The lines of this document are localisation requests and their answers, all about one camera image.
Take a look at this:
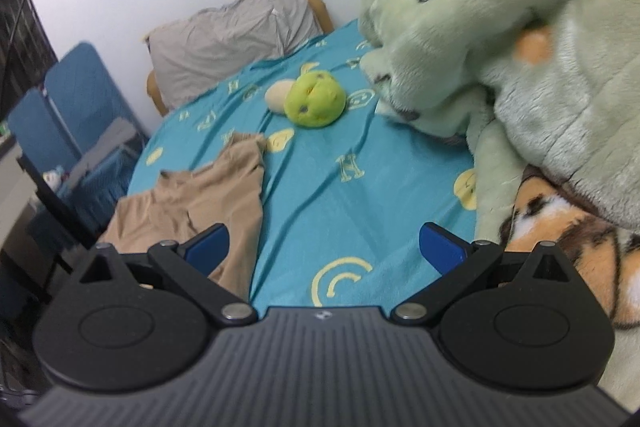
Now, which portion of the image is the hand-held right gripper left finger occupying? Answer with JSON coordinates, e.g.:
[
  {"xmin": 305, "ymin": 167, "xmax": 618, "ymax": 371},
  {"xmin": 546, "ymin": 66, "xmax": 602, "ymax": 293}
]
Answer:
[{"xmin": 75, "ymin": 223, "xmax": 258, "ymax": 327}]

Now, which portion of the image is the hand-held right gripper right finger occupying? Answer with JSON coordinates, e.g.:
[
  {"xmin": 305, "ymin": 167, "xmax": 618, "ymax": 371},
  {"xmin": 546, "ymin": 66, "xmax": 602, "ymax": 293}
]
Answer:
[{"xmin": 390, "ymin": 222, "xmax": 576, "ymax": 327}]

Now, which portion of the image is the tan printed t-shirt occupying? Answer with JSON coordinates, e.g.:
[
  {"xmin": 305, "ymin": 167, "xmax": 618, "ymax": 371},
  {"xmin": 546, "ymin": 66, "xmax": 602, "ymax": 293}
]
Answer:
[{"xmin": 97, "ymin": 132, "xmax": 268, "ymax": 303}]

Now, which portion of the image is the teal printed bed sheet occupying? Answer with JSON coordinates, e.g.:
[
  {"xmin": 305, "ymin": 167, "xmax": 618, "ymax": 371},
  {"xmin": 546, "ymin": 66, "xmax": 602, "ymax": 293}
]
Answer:
[{"xmin": 127, "ymin": 18, "xmax": 478, "ymax": 308}]

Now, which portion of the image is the cream tiger print blanket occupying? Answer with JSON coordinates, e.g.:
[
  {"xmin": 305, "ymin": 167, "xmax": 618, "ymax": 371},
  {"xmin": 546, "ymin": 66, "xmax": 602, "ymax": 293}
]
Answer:
[{"xmin": 492, "ymin": 164, "xmax": 640, "ymax": 413}]

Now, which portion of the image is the small white toy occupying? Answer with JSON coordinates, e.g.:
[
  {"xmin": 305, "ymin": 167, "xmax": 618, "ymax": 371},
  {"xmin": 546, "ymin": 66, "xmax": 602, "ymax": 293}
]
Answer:
[{"xmin": 42, "ymin": 166, "xmax": 67, "ymax": 188}]

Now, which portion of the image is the green fleece blanket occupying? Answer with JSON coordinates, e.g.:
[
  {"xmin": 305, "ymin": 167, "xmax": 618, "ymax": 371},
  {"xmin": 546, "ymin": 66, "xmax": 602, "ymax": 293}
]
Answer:
[{"xmin": 357, "ymin": 0, "xmax": 640, "ymax": 240}]

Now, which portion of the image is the green and cream plush toy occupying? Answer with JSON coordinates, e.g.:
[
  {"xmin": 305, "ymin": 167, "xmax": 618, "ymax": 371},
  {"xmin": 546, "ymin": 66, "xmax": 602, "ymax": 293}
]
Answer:
[{"xmin": 264, "ymin": 71, "xmax": 348, "ymax": 128}]

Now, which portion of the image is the blue covered chair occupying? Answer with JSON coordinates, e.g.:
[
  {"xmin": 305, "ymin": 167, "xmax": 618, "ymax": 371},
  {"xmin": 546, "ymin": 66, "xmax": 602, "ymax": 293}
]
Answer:
[
  {"xmin": 44, "ymin": 41, "xmax": 151, "ymax": 233},
  {"xmin": 7, "ymin": 88, "xmax": 101, "ymax": 258}
]

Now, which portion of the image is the grey pillow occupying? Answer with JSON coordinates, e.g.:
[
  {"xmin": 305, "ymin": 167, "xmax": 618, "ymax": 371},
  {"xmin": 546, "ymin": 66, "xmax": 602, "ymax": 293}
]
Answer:
[{"xmin": 142, "ymin": 0, "xmax": 323, "ymax": 108}]

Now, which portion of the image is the dark barred window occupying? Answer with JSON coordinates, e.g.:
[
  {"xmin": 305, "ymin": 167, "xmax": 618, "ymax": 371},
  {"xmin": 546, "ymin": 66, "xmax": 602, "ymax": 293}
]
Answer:
[{"xmin": 0, "ymin": 0, "xmax": 58, "ymax": 118}]

